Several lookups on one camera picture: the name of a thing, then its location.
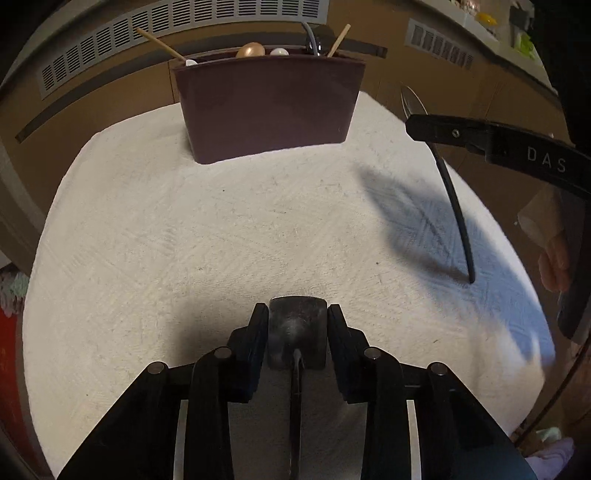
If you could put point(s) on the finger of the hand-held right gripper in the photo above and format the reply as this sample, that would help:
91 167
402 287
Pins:
443 131

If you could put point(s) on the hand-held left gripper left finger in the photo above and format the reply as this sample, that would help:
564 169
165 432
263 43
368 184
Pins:
251 341

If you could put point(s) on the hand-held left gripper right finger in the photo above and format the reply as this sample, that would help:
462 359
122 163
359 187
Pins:
341 341

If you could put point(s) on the brown utensil container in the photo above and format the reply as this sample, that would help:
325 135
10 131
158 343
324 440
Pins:
268 106

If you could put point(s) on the wooden spoon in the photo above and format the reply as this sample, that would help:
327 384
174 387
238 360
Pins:
250 50

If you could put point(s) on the person's right forearm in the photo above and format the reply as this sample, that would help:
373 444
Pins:
540 217

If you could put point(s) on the person's right hand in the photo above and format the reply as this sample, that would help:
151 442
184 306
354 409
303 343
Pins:
556 263

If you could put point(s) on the short grey vent grille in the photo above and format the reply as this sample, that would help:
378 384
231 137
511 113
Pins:
438 44

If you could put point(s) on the green packet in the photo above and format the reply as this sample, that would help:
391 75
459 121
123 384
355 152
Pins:
527 46

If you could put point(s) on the white woven cloth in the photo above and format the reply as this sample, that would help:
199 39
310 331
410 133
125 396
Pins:
184 254

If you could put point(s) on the yellow-lidded jar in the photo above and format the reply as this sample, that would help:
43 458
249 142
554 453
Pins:
488 18

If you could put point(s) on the pale pink cloth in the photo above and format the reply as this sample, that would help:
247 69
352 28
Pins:
551 452

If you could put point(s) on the red box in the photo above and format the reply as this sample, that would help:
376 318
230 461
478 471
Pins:
11 369

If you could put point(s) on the patterned cloth pile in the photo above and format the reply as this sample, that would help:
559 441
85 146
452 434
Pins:
13 293

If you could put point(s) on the wooden counter cabinet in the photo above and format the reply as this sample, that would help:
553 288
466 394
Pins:
138 92

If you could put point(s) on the long grey vent grille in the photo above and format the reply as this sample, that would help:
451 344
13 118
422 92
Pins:
115 41

